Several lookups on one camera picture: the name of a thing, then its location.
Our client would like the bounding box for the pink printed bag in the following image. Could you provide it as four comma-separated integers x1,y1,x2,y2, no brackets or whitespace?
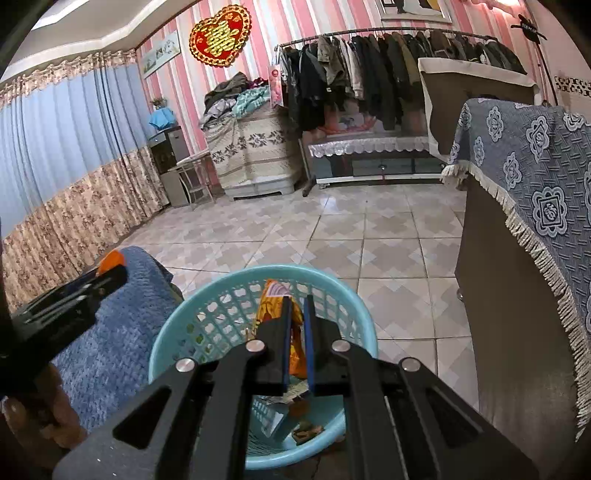
323,113,384,137

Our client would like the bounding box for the blue flower patterned fringed cloth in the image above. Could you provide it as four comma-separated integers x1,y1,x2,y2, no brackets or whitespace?
441,98,591,439

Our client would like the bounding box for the person's left hand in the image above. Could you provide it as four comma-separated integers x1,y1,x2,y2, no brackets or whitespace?
2,364,88,450

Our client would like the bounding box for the metal clothes rack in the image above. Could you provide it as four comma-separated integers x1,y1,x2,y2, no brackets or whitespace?
276,27,509,198

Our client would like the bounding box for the patterned cloth covered stack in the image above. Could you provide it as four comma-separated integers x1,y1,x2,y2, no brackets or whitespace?
205,108,308,200

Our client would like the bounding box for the dark low cabinet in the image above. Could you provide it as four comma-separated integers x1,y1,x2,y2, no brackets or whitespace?
308,136,446,188

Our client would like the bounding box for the blue and floral curtain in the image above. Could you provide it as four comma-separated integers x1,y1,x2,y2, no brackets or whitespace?
0,48,169,310

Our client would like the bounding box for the blue bottle cover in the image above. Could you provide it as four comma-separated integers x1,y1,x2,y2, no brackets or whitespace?
148,108,177,131

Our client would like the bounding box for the white lace cloth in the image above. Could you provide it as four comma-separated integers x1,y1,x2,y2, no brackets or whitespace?
308,136,432,160

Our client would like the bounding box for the small folding table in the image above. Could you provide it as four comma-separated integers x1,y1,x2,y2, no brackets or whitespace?
168,152,218,210

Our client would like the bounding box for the pile of clothes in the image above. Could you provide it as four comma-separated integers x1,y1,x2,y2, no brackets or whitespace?
199,71,273,130

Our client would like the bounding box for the black coat stand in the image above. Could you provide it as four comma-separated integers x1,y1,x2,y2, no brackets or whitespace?
510,14,559,107

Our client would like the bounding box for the brown panel with cream cover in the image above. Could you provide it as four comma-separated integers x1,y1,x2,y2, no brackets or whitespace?
418,58,540,162

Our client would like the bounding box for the framed wall poster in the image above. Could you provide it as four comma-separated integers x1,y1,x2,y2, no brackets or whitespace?
375,0,453,24

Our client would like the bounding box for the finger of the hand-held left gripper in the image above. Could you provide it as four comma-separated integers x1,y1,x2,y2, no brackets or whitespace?
69,263,129,308
55,267,105,291

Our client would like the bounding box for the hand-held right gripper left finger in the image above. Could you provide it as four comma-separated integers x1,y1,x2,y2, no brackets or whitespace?
53,295,294,480

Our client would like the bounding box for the teal plastic basket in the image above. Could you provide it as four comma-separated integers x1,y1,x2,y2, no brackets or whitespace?
148,264,378,470

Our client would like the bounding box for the grey water dispenser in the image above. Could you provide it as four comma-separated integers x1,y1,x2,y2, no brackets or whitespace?
148,126,190,208

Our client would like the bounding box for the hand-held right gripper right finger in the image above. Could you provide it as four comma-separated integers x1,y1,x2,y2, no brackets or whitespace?
302,294,541,480

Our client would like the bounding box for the wall calendar picture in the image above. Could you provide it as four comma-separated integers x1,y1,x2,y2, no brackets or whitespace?
141,30,180,79

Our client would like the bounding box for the brown paper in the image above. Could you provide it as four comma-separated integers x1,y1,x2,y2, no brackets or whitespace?
293,422,324,445

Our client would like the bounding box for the pink hanging bag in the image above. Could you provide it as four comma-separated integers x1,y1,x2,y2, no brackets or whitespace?
267,65,283,109

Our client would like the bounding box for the blue knitted blanket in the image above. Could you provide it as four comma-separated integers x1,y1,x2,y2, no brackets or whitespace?
46,246,185,435

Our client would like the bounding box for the orange snack bag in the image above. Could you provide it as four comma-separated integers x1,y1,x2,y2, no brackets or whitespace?
256,279,308,379

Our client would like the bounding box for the row of hanging clothes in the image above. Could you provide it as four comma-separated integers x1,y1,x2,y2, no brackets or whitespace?
281,30,527,134

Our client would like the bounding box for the red heart wall decoration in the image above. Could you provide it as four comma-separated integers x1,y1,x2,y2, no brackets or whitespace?
189,4,252,68

